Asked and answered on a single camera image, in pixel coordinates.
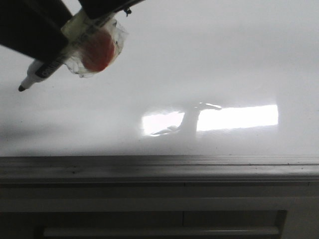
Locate black white whiteboard marker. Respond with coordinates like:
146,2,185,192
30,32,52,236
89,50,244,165
18,9,118,92

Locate white whiteboard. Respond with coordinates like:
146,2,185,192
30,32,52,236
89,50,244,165
0,0,319,156

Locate dark cabinet below whiteboard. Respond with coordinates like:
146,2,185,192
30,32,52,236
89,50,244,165
0,182,319,239

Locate red magnet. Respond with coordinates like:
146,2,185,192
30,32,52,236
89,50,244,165
64,18,128,78

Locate grey aluminium whiteboard frame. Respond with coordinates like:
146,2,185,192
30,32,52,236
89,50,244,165
0,155,319,184

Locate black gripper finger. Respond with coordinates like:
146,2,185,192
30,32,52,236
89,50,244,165
79,0,143,19
0,0,72,61

